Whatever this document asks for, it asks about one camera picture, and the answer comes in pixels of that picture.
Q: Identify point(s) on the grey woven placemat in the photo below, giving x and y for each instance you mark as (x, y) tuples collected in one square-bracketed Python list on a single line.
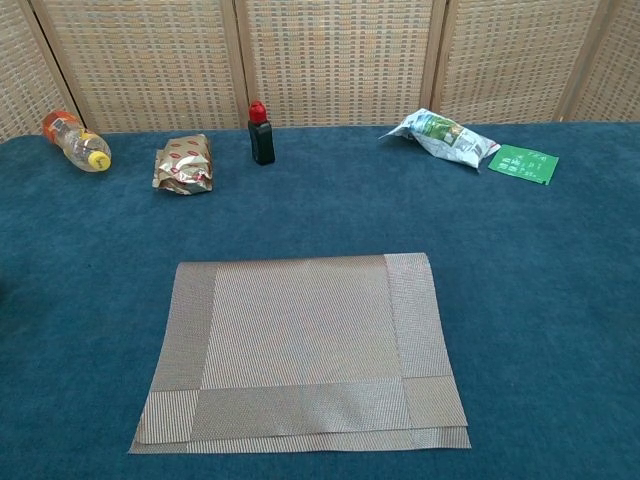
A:
[(300, 325)]

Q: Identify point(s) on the black bottle with red cap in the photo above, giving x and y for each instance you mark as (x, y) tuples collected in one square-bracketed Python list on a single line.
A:
[(261, 142)]

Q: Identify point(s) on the silver red snack packet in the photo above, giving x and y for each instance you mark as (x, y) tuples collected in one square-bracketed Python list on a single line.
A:
[(182, 165)]

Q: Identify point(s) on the white green crumpled snack bag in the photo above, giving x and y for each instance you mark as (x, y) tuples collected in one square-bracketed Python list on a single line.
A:
[(445, 137)]

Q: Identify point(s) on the woven bamboo folding screen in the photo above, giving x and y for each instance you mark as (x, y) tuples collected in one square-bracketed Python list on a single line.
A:
[(325, 60)]

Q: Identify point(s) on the blue carpet table cover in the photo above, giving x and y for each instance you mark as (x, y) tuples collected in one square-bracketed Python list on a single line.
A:
[(525, 300)]

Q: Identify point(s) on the green sachet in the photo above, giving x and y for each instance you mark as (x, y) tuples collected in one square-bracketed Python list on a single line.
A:
[(522, 164)]

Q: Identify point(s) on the plastic bottle with yellow cap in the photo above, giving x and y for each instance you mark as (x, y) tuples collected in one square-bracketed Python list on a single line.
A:
[(75, 140)]

